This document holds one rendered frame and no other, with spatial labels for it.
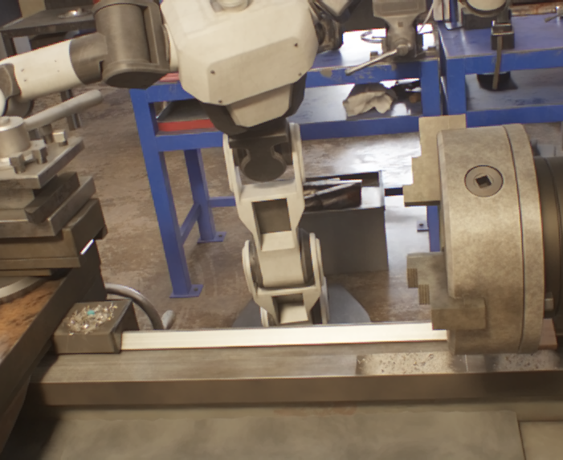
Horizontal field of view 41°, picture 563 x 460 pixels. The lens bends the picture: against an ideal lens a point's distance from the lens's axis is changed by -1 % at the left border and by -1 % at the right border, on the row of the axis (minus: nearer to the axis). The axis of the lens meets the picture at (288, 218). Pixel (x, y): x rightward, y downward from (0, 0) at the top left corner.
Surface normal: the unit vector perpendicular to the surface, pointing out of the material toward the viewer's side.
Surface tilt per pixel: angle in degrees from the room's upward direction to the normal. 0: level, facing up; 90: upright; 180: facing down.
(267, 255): 112
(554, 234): 61
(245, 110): 119
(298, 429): 14
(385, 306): 0
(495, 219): 52
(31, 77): 76
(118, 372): 0
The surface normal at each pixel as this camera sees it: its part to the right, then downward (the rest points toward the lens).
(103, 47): -0.22, -0.09
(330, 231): -0.07, 0.43
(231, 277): -0.13, -0.90
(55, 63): -0.16, 0.20
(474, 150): -0.15, -0.74
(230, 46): 0.16, 0.13
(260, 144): 0.07, 0.82
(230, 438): 0.14, -0.87
